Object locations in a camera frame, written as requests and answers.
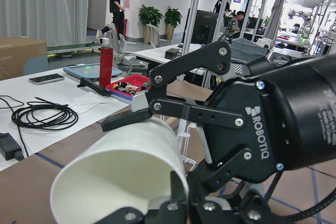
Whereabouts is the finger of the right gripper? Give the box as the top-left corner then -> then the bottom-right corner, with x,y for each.
101,91 -> 152,132

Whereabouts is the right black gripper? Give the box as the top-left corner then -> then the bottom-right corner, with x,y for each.
148,41 -> 297,184

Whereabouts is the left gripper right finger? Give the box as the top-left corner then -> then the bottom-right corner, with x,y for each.
186,171 -> 278,223

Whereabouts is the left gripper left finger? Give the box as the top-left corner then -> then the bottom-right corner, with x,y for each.
97,172 -> 187,223

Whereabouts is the white plastic cup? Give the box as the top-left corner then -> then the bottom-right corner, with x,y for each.
50,117 -> 188,223

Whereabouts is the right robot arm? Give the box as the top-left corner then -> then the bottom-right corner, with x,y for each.
102,41 -> 335,190

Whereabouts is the red parts tray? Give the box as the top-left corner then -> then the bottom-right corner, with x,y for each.
106,74 -> 151,101

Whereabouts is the red water bottle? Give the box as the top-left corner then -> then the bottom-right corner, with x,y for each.
99,46 -> 113,88

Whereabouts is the blue teach pendant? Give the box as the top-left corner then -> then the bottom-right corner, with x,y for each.
62,62 -> 122,81

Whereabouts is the smartphone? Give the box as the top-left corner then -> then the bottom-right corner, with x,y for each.
28,73 -> 65,85

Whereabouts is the black power adapter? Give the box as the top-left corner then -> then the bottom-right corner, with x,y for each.
0,133 -> 24,161

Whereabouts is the cardboard box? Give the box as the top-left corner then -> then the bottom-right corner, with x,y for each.
0,37 -> 48,80

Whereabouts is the white wire cup rack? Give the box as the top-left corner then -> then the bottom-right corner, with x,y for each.
157,115 -> 208,168

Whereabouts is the right black braided cable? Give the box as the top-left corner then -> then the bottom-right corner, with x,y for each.
264,168 -> 336,224

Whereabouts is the coiled black cable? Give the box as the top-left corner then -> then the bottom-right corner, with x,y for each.
10,97 -> 79,131

